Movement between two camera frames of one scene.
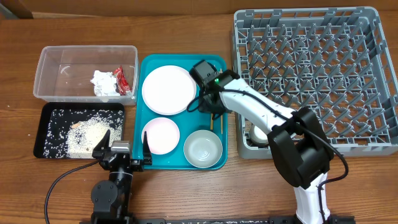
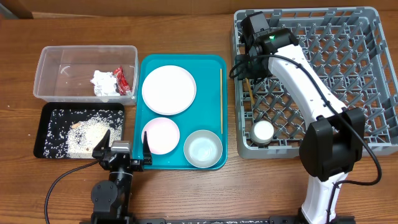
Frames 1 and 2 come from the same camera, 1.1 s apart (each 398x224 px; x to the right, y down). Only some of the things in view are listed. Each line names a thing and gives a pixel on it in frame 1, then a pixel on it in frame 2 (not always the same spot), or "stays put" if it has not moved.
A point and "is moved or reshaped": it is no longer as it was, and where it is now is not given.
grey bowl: x=203 y=149 stays put
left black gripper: x=147 y=155 stays put
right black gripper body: x=208 y=104 -> x=241 y=62
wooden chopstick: x=211 y=128 is moved or reshaped
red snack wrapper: x=122 y=81 stays put
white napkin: x=104 y=85 stays put
